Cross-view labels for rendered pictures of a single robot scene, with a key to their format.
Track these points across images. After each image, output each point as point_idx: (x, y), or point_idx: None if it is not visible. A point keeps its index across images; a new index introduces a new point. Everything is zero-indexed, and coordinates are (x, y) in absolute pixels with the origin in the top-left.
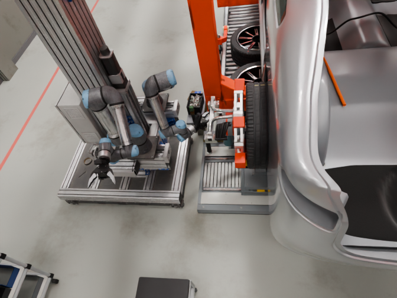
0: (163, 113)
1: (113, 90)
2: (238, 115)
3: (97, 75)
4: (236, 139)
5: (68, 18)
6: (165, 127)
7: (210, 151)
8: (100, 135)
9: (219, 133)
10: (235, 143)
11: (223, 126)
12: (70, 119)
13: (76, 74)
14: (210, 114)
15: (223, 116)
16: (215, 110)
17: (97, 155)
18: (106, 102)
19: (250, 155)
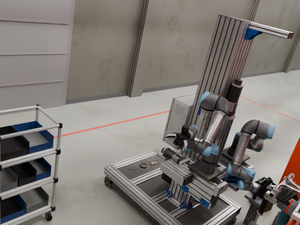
0: (243, 152)
1: (227, 102)
2: None
3: (221, 92)
4: (297, 208)
5: (237, 45)
6: (237, 164)
7: (261, 211)
8: None
9: (284, 195)
10: (294, 212)
11: (292, 191)
12: (172, 114)
13: (207, 84)
14: (282, 181)
15: (294, 188)
16: (289, 181)
17: (165, 152)
18: (216, 106)
19: None
